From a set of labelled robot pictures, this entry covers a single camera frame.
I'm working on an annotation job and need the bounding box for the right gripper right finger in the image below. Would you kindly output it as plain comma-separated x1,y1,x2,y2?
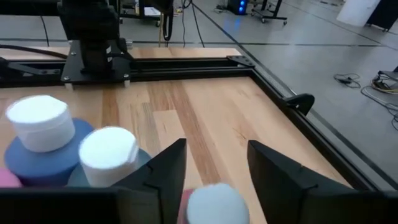
248,139,374,224

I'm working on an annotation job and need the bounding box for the floor cable bundle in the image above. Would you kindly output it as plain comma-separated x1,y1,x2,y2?
360,70,398,131

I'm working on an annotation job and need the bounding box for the large pink paint bottle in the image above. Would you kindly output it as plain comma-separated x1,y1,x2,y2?
0,167,22,189

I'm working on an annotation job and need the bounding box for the black rolling stand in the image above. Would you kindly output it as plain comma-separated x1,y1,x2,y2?
251,0,289,26

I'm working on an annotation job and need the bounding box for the black floor power adapter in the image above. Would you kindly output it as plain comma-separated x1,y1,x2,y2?
334,73,361,90

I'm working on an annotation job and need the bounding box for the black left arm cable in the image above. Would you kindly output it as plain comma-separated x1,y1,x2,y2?
159,0,175,43

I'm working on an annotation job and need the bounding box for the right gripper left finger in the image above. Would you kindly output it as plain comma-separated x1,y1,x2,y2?
111,138,188,224

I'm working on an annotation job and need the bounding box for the small pink paint bottle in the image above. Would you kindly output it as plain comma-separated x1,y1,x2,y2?
177,182,251,224

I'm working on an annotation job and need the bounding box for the large teal paint bottle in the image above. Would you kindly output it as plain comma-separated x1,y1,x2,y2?
67,126,153,187

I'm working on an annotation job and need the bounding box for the large blue paint bottle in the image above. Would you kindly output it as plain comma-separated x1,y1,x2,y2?
4,95,96,187

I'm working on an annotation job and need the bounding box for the black cabinet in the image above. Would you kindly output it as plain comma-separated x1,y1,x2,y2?
366,0,398,32

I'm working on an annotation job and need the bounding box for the computer with blue light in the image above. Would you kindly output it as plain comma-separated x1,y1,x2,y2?
226,0,249,16

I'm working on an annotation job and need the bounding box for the white column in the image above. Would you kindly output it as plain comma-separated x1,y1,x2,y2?
335,0,382,27

